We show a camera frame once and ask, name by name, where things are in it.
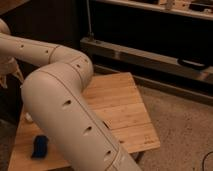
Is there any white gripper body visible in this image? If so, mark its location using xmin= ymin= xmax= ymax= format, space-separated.
xmin=0 ymin=56 xmax=17 ymax=76

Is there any black floor cable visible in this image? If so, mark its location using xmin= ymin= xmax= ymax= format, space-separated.
xmin=201 ymin=151 xmax=213 ymax=171

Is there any black handle loop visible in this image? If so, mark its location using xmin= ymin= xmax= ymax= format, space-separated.
xmin=177 ymin=59 xmax=210 ymax=71

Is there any blue folded cloth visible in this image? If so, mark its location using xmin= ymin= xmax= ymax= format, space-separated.
xmin=31 ymin=135 xmax=49 ymax=159

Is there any wooden table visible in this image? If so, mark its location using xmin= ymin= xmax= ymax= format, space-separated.
xmin=8 ymin=73 xmax=160 ymax=171

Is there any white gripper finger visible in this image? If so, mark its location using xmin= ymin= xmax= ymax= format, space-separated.
xmin=13 ymin=67 xmax=24 ymax=83
xmin=0 ymin=75 xmax=7 ymax=89

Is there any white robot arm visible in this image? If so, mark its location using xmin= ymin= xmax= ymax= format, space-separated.
xmin=0 ymin=19 xmax=141 ymax=171

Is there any vertical metal pole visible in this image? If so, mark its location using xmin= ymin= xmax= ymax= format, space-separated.
xmin=86 ymin=0 xmax=94 ymax=41

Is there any upper wooden shelf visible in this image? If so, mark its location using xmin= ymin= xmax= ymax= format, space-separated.
xmin=95 ymin=0 xmax=213 ymax=21

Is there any metal shelf rail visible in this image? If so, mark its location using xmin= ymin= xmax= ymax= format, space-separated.
xmin=80 ymin=37 xmax=213 ymax=85

